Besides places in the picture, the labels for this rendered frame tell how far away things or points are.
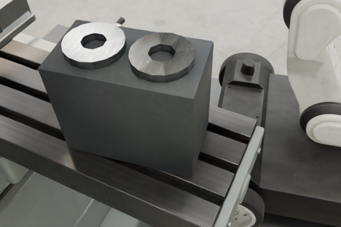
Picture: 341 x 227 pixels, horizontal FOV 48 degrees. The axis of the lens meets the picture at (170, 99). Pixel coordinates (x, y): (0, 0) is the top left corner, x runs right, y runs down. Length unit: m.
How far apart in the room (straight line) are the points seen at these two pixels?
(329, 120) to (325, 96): 0.06
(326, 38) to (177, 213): 0.47
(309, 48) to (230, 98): 0.42
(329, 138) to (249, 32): 1.49
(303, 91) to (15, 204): 0.74
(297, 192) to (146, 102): 0.66
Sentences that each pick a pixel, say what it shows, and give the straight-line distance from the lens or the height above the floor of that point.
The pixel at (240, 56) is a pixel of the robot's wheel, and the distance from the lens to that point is 1.36.
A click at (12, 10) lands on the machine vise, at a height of 0.99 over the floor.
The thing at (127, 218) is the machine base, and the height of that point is 0.20.
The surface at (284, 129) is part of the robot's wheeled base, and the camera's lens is 1.19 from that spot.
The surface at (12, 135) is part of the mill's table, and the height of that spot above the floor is 0.94.
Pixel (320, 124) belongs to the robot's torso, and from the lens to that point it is 1.04.
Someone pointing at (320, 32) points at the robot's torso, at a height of 0.99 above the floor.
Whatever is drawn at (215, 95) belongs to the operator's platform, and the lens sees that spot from 1.48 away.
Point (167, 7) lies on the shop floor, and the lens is 2.67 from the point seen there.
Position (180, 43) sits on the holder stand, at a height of 1.14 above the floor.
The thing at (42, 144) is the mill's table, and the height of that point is 0.94.
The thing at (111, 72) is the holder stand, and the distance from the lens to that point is 0.51.
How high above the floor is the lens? 1.47
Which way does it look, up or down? 47 degrees down
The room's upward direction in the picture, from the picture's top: 2 degrees counter-clockwise
